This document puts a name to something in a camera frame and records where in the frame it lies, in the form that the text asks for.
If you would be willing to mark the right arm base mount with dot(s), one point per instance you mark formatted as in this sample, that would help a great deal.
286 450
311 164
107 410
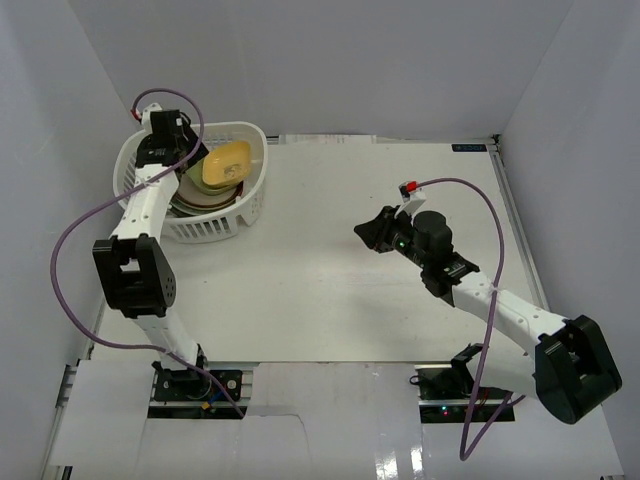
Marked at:
444 391

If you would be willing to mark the dark red rimmed plate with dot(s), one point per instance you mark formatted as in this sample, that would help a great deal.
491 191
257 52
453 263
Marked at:
190 201

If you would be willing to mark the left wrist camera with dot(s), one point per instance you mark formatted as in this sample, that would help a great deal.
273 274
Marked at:
143 117

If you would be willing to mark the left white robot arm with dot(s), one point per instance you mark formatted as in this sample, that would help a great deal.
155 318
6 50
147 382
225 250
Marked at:
135 275

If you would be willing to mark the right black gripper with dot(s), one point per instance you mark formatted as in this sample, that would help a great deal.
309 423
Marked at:
371 232

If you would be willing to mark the dark blue label sticker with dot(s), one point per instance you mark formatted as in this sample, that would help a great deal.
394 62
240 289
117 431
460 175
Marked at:
468 147

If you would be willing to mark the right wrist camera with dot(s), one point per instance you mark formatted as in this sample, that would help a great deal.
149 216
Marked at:
412 198

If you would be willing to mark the green square plate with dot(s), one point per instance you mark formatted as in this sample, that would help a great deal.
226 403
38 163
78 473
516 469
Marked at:
200 186

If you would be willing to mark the white plastic basket bin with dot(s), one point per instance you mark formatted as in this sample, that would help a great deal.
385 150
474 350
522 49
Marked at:
221 224

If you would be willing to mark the white paper sheet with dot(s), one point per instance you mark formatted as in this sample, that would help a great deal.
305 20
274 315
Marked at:
321 139

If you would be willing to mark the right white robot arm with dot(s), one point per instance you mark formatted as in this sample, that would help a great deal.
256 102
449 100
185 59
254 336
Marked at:
573 369

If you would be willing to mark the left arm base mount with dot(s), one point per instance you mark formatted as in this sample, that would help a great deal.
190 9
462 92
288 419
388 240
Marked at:
187 395

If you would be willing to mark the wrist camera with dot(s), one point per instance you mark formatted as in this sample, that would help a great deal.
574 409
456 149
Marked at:
143 117
412 198

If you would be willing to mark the yellow square plate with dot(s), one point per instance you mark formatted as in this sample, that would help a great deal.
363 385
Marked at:
227 164

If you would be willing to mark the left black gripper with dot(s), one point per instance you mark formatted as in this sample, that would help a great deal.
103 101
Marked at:
189 147

